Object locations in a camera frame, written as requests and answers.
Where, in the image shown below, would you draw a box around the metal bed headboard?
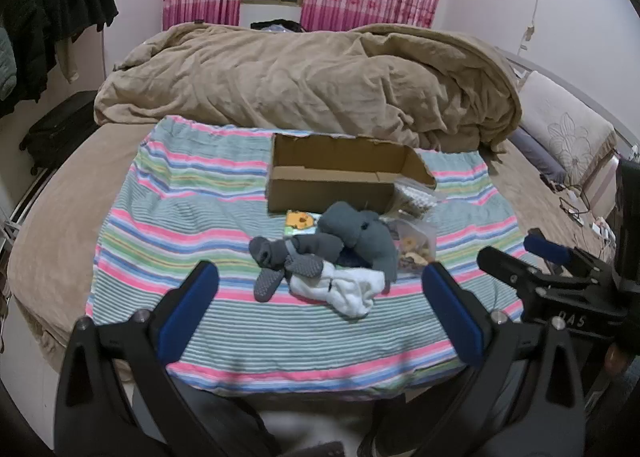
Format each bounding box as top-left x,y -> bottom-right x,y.
495,47 -> 640,150

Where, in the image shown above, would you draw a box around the cotton swab bag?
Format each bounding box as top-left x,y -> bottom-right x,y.
387,177 -> 437,218

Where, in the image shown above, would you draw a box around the grey plain socks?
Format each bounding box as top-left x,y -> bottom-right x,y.
318,201 -> 399,296

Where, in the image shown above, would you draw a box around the dark bag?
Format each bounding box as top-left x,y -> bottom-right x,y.
250,19 -> 307,34

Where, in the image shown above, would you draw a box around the black suitcase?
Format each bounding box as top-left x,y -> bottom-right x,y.
20,91 -> 102,175

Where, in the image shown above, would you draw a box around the beige hanging garment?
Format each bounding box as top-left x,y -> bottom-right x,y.
54,32 -> 82,84

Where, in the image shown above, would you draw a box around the dark grey dotted socks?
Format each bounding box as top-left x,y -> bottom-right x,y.
248,233 -> 327,303

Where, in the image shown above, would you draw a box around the striped blanket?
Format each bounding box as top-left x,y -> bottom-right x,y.
85,115 -> 543,400

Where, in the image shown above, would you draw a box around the cartoon tissue packet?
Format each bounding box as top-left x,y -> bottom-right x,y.
284,209 -> 321,239

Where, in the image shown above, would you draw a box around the beige duvet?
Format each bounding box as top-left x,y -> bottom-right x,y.
94,22 -> 523,154

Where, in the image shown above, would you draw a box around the bed with brown sheet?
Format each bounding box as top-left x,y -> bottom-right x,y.
7,123 -> 620,374

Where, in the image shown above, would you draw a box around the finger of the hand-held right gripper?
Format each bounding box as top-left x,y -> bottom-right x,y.
476,246 -> 547,299
524,228 -> 612,284

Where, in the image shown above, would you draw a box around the clear zip snack bag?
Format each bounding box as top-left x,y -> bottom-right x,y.
390,219 -> 437,271

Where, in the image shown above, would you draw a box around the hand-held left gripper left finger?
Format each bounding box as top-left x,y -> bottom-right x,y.
54,259 -> 221,457

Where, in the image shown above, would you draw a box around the white floral pillow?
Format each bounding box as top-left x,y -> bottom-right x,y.
517,71 -> 619,188

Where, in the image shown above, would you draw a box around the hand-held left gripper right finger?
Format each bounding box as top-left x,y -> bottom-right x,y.
421,261 -> 588,457

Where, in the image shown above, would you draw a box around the white socks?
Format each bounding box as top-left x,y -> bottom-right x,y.
290,259 -> 387,321

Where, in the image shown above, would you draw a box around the charger cables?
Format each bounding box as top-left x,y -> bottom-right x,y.
540,171 -> 617,244

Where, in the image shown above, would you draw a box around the grey pillow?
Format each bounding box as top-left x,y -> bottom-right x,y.
507,127 -> 568,182

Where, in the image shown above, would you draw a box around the cardboard box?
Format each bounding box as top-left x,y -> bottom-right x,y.
266,132 -> 437,215

